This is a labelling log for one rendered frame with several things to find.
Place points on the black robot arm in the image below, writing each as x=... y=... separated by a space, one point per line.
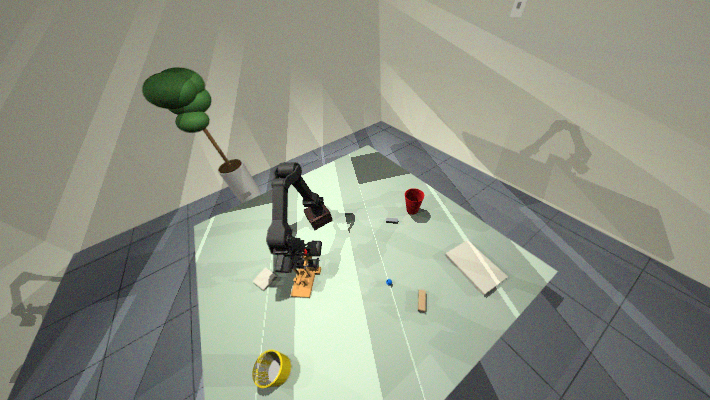
x=279 y=234

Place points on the red plastic cup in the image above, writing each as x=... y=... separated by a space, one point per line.
x=413 y=198

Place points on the yellow open cylinder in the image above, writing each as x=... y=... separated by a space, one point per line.
x=271 y=369

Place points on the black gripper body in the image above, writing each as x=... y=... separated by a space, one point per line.
x=314 y=247

